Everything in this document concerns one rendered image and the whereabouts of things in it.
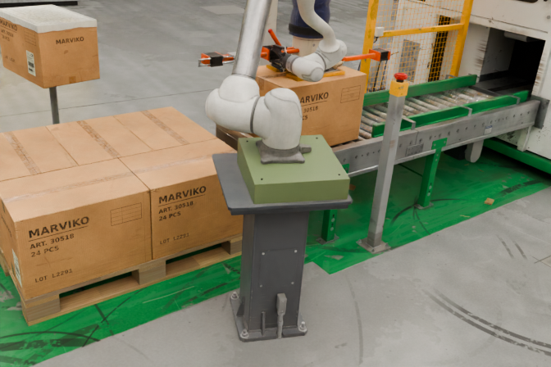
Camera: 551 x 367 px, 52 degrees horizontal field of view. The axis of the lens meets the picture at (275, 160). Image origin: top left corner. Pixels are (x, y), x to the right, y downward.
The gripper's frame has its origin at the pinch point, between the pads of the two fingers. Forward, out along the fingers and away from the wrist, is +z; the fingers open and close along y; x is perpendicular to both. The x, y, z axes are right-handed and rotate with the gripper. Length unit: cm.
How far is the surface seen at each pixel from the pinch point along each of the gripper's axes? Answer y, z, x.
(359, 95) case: 25, -19, 52
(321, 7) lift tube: -23.8, -9.1, 25.5
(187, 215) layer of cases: 72, -20, -58
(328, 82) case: 13.4, -20.3, 25.9
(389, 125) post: 31, -50, 46
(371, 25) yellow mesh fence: 2, 40, 115
